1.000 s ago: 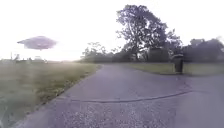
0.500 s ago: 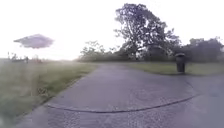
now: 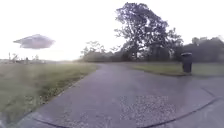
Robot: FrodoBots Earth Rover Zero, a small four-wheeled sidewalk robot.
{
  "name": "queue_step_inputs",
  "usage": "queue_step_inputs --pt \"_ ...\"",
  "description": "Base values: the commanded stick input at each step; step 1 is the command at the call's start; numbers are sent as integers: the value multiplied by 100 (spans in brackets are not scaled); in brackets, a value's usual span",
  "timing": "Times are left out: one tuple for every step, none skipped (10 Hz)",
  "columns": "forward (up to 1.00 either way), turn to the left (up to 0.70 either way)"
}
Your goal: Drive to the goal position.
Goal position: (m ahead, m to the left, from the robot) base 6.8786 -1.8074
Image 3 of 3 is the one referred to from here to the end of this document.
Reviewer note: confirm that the grey asphalt path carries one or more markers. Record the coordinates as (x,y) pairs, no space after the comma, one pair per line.
(113,96)

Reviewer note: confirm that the large dark tree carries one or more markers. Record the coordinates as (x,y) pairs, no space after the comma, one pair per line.
(143,30)

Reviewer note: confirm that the grass verge with weeds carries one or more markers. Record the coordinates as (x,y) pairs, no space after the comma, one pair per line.
(166,68)

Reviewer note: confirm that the dark wheelie bin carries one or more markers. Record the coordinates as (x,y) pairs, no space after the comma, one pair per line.
(186,62)

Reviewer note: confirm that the grass field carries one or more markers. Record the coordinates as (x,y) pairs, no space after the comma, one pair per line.
(30,83)

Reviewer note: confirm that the row of dark trees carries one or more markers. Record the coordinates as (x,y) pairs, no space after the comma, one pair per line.
(206,50)

